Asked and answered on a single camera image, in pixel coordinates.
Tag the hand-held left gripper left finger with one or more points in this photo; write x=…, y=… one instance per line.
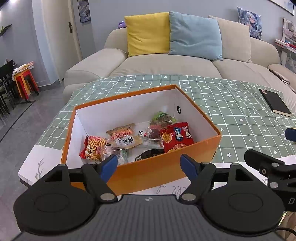
x=108, y=165

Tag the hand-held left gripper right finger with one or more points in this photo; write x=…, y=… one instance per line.
x=188, y=165

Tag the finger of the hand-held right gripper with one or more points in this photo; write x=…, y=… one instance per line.
x=266, y=162
x=291, y=134

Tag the red stick snack packet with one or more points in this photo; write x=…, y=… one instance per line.
x=94, y=146

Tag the red cracker packet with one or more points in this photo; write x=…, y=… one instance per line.
x=178, y=143

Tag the beige noodle snack packet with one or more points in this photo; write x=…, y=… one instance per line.
x=124, y=139

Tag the orange cardboard box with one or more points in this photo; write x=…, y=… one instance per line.
x=150, y=171

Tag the dark green snack packet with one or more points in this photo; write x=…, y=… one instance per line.
x=150, y=154

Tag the clear dark plum packet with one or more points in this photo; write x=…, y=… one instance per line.
x=154, y=134

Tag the white spicy strip packet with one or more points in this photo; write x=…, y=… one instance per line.
x=141, y=129

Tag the green raisin packet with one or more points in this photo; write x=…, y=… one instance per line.
x=161, y=117

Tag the person's beige trouser leg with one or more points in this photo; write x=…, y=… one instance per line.
x=289, y=220

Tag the black notebook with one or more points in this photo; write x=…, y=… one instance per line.
x=276, y=102

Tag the dark book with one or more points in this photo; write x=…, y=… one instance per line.
x=278, y=76

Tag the green checked tablecloth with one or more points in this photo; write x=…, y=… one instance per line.
x=231, y=109

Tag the white shelf with books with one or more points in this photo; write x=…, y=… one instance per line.
x=288, y=41

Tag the beige sofa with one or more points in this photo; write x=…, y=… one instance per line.
x=161, y=67

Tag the beige cushion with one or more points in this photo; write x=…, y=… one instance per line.
x=235, y=41

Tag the yellow stool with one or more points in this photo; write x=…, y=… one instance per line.
x=24, y=87

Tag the blue printed figure pillow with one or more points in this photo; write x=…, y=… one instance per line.
x=251, y=23

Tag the red stool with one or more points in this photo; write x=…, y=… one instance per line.
x=23, y=74

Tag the white door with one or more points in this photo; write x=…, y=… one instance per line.
x=60, y=46

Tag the cloth and papers pile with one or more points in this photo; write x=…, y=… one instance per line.
x=22, y=68

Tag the light blue pillow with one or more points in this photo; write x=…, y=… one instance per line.
x=194, y=34

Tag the black dining chairs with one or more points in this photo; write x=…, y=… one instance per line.
x=7, y=81

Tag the yellow pillow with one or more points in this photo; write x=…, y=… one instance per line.
x=148, y=34

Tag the purple plush toy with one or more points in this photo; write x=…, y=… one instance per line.
x=122, y=24

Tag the framed wall picture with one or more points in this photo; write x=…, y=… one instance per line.
x=286, y=5

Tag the dark wall poster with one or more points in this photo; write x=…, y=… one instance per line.
x=84, y=11

